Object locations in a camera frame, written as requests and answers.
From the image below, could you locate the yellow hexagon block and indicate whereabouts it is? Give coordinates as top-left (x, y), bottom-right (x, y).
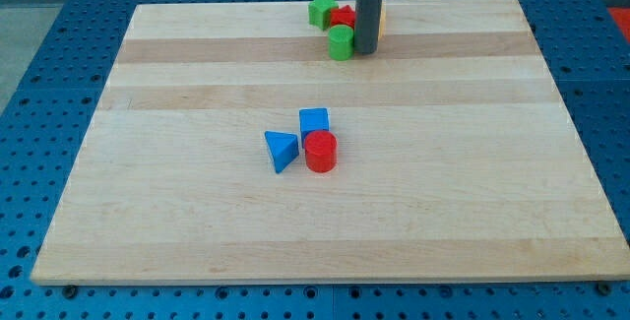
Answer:
top-left (378, 4), bottom-right (386, 40)

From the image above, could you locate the red cylinder block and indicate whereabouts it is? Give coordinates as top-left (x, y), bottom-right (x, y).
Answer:
top-left (304, 130), bottom-right (338, 173)

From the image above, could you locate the blue cube block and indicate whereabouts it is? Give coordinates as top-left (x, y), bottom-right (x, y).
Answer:
top-left (298, 107), bottom-right (330, 143)

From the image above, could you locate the blue triangle block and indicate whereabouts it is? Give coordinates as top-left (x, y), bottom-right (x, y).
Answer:
top-left (264, 131), bottom-right (299, 173)

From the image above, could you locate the green cylinder block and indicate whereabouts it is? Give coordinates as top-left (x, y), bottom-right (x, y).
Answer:
top-left (328, 25), bottom-right (354, 61)

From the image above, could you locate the red star block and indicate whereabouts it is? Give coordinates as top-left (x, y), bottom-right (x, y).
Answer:
top-left (330, 5), bottom-right (355, 29)

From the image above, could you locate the green star block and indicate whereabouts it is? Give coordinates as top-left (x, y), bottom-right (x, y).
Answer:
top-left (308, 0), bottom-right (339, 31)

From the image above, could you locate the light wooden board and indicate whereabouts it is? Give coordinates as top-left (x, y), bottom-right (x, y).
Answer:
top-left (31, 0), bottom-right (629, 286)

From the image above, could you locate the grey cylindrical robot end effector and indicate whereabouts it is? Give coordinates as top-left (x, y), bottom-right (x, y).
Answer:
top-left (354, 0), bottom-right (382, 54)

